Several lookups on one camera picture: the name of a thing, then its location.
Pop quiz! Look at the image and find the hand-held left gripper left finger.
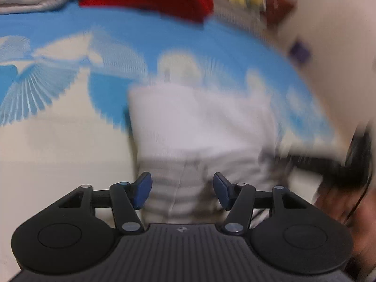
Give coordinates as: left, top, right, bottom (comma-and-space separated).
58, 172, 153, 234

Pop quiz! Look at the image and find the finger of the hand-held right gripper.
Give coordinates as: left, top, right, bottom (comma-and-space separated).
286, 152, 345, 180

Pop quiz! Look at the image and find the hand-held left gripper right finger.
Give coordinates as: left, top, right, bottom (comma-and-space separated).
213, 172, 306, 235

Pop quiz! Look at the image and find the white black striped small garment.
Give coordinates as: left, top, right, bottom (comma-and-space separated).
127, 83, 294, 227

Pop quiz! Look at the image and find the person's right forearm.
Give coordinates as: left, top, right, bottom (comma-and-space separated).
313, 179, 376, 281

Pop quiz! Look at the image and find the blue and cream printed blanket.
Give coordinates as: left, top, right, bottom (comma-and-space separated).
0, 1, 338, 279

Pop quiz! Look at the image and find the purple block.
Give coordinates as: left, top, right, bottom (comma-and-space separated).
289, 39, 312, 64

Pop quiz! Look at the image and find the dark red box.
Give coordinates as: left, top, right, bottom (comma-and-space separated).
265, 0, 297, 30

